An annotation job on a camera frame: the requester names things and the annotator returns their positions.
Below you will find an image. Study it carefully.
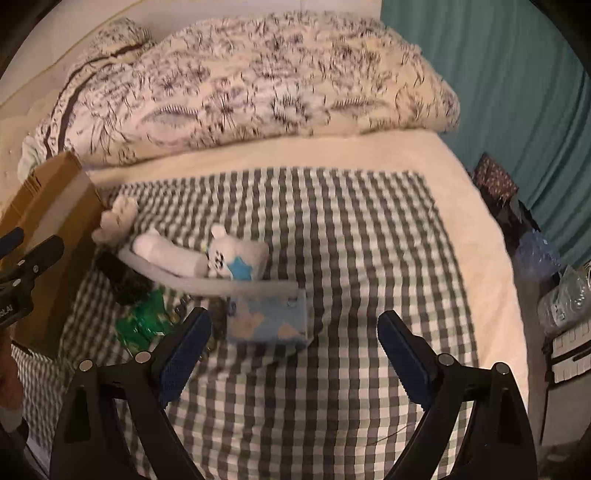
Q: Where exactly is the blue plastic bag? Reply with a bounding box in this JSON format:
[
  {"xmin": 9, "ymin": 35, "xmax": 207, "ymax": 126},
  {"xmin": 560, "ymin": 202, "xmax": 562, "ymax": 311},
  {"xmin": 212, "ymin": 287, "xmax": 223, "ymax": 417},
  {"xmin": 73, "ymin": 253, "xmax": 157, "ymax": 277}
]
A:
[{"xmin": 514, "ymin": 230, "xmax": 563, "ymax": 283}]

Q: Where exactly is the green checked cloth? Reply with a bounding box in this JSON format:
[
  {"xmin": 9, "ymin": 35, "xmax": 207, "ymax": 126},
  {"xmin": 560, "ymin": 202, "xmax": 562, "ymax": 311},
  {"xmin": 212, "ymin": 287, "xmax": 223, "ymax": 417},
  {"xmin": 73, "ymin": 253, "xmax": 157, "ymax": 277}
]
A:
[{"xmin": 11, "ymin": 167, "xmax": 479, "ymax": 480}]

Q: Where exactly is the white crumpled cloth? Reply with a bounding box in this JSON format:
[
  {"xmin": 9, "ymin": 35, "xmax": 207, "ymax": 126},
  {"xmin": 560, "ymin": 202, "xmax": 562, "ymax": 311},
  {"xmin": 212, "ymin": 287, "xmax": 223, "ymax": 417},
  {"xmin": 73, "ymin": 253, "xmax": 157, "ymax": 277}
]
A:
[{"xmin": 91, "ymin": 194, "xmax": 139, "ymax": 246}]

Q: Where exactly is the white cat plush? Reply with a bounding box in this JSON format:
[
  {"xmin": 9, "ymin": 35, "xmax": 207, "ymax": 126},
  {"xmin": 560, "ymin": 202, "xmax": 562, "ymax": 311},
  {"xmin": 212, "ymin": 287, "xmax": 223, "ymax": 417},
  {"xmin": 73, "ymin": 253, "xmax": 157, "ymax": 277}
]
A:
[{"xmin": 203, "ymin": 223, "xmax": 270, "ymax": 282}]

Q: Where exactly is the blue tissue pack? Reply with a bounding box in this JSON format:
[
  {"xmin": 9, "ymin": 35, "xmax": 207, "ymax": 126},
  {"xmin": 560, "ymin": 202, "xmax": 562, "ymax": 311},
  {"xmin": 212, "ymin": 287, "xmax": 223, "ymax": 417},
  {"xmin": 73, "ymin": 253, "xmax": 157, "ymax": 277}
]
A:
[{"xmin": 226, "ymin": 291, "xmax": 310, "ymax": 345}]

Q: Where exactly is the floral cream duvet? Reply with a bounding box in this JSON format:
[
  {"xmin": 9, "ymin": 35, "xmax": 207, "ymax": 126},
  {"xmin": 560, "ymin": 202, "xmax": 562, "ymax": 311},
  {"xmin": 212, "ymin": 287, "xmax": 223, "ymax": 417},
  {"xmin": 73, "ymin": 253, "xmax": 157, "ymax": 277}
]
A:
[{"xmin": 69, "ymin": 11, "xmax": 462, "ymax": 168}]

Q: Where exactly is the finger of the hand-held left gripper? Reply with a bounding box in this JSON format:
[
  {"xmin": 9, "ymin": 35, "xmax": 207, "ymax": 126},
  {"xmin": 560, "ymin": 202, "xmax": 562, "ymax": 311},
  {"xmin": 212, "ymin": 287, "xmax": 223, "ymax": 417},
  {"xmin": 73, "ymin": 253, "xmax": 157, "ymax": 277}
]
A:
[
  {"xmin": 9, "ymin": 235, "xmax": 65, "ymax": 280},
  {"xmin": 0, "ymin": 227, "xmax": 25, "ymax": 260}
]

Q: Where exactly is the floral pillow with brown band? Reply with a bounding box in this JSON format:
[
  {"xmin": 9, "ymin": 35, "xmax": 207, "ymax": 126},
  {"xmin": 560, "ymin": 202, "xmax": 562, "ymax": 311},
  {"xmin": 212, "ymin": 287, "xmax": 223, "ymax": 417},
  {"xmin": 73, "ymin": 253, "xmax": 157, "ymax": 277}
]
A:
[{"xmin": 23, "ymin": 18, "xmax": 156, "ymax": 158}]

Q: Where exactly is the cream tufted headboard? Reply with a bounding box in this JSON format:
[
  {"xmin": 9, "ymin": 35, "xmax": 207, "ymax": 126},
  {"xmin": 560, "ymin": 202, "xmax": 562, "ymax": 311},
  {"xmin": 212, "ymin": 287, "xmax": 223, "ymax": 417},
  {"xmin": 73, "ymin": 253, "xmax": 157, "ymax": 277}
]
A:
[{"xmin": 0, "ymin": 113, "xmax": 34, "ymax": 195}]

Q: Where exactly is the white slatted rack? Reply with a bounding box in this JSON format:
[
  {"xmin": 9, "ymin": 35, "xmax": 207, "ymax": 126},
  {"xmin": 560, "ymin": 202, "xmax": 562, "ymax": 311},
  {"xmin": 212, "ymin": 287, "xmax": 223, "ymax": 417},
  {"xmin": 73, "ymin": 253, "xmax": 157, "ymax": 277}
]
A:
[{"xmin": 549, "ymin": 320, "xmax": 591, "ymax": 385}]

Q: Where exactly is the clear water bottle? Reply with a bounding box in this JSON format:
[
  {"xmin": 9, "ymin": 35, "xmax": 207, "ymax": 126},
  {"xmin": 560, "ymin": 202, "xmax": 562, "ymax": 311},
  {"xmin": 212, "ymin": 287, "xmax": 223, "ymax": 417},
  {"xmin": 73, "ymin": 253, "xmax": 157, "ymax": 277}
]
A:
[{"xmin": 537, "ymin": 264, "xmax": 591, "ymax": 336}]

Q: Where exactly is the person's left hand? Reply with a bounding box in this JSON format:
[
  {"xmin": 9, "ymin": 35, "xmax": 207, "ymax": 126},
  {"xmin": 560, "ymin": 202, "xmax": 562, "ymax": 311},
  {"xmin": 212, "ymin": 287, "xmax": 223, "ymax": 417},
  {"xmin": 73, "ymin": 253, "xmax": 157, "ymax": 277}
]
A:
[{"xmin": 0, "ymin": 342, "xmax": 23, "ymax": 409}]

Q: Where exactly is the patterned gift bag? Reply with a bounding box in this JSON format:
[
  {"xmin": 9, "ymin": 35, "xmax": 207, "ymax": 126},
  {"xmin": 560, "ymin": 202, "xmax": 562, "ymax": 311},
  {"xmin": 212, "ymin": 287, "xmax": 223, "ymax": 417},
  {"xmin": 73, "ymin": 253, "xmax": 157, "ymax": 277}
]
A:
[{"xmin": 473, "ymin": 154, "xmax": 519, "ymax": 205}]

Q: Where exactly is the cardboard box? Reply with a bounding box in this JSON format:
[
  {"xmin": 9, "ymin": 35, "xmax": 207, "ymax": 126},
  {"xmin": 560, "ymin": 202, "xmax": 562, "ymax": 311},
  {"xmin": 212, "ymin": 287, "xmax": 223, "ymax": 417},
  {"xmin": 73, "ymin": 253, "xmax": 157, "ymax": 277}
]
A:
[{"xmin": 0, "ymin": 151, "xmax": 105, "ymax": 361}]

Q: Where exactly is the light green cloth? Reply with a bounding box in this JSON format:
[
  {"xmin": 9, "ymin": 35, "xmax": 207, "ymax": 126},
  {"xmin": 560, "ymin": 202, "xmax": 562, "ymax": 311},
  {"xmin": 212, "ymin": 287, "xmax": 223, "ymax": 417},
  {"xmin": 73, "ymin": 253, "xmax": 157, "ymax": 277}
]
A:
[{"xmin": 17, "ymin": 136, "xmax": 49, "ymax": 184}]

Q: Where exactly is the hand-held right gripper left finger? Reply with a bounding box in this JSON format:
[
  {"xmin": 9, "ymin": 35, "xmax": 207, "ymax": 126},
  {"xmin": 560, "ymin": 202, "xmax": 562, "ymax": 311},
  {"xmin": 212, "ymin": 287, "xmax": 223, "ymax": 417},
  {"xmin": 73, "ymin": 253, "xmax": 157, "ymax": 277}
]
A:
[{"xmin": 48, "ymin": 307, "xmax": 213, "ymax": 480}]

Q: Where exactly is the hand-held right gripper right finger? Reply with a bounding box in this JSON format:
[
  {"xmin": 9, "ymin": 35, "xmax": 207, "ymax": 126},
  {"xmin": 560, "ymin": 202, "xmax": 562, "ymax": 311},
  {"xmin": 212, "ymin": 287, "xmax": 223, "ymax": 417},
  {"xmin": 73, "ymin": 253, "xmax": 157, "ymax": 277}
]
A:
[{"xmin": 378, "ymin": 310, "xmax": 539, "ymax": 480}]

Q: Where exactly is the teal curtain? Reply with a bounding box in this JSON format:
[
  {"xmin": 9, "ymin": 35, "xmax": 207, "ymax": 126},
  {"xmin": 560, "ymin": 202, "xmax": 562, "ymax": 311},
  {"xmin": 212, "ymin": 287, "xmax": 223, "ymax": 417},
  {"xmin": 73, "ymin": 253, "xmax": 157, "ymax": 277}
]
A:
[{"xmin": 379, "ymin": 0, "xmax": 591, "ymax": 274}]

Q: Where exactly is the green packet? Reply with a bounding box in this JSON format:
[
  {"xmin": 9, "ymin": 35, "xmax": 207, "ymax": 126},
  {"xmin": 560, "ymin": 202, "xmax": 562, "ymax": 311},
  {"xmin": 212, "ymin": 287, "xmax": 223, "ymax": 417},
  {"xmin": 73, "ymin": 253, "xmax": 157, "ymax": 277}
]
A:
[{"xmin": 115, "ymin": 294, "xmax": 179, "ymax": 354}]

